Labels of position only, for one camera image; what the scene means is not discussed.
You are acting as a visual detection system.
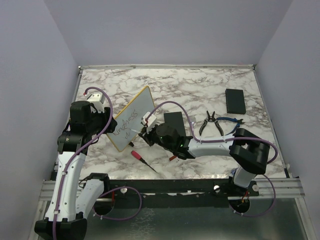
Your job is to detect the yellow framed whiteboard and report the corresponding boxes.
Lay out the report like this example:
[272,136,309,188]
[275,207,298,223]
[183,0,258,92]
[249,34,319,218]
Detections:
[107,86,155,152]

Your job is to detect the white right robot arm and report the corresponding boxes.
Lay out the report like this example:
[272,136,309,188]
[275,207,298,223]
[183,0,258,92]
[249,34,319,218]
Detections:
[138,123,271,196]

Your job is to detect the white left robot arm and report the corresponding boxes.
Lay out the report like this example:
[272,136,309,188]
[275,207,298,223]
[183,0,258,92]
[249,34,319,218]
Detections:
[34,93,117,240]

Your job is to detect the black flat rectangular pad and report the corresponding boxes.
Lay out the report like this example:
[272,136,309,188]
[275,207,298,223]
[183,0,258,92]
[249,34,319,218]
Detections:
[163,112,186,136]

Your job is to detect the black rectangular box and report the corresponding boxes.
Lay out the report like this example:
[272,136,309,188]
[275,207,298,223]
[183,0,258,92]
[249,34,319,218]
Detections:
[225,88,246,115]

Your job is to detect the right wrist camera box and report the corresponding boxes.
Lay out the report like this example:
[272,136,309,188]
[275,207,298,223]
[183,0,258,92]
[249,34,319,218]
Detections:
[141,111,157,133]

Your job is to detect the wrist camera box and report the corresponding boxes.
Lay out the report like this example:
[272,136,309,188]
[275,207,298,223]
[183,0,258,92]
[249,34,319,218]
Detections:
[87,92,106,113]
[141,111,157,133]

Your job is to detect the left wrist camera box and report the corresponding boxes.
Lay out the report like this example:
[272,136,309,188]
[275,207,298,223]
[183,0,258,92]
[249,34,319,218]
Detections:
[87,92,106,113]

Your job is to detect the red handled screwdriver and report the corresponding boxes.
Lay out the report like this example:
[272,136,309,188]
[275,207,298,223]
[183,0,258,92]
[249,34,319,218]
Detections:
[131,150,157,173]

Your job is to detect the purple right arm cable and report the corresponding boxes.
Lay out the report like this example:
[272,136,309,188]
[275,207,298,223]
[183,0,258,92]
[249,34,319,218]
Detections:
[147,100,279,217]

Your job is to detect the black front mounting rail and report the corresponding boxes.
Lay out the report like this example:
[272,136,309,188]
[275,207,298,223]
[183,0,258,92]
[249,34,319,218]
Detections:
[81,172,251,210]

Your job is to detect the black handled pliers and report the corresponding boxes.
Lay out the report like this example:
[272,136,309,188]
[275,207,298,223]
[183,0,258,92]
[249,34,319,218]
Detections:
[199,110,224,136]

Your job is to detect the blue handled pliers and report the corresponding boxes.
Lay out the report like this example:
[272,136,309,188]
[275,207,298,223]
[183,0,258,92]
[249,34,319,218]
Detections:
[216,117,244,135]

